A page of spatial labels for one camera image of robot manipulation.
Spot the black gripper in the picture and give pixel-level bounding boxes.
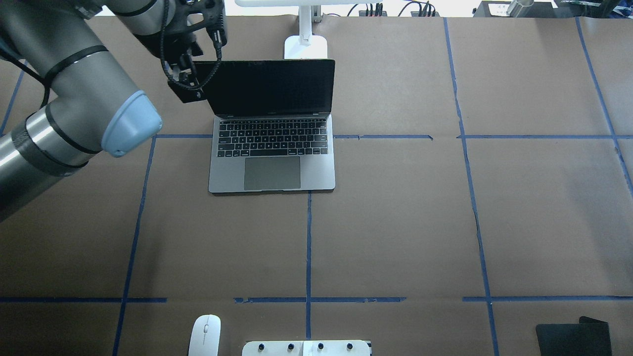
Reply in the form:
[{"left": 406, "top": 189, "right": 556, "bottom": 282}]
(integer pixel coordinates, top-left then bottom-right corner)
[{"left": 160, "top": 0, "right": 227, "bottom": 103}]

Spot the grey laptop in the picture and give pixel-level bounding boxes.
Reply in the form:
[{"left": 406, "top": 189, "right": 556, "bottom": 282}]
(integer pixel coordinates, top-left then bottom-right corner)
[{"left": 203, "top": 59, "right": 335, "bottom": 194}]

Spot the white computer mouse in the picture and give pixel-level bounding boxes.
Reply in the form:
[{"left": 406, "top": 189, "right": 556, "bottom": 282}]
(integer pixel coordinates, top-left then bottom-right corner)
[{"left": 188, "top": 314, "right": 221, "bottom": 356}]

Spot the black mouse pad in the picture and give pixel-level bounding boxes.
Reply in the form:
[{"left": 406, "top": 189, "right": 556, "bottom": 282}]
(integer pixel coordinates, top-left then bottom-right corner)
[{"left": 535, "top": 316, "right": 613, "bottom": 356}]

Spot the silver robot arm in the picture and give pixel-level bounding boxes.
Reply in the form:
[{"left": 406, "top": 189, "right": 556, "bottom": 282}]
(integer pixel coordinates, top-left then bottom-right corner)
[{"left": 1, "top": 0, "right": 227, "bottom": 221}]

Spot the silver metal cup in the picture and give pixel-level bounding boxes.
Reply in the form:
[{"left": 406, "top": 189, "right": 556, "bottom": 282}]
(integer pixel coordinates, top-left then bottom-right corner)
[{"left": 506, "top": 0, "right": 535, "bottom": 18}]

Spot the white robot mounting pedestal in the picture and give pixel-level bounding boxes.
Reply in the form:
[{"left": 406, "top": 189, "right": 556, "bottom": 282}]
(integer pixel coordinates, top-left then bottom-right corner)
[{"left": 242, "top": 340, "right": 372, "bottom": 356}]

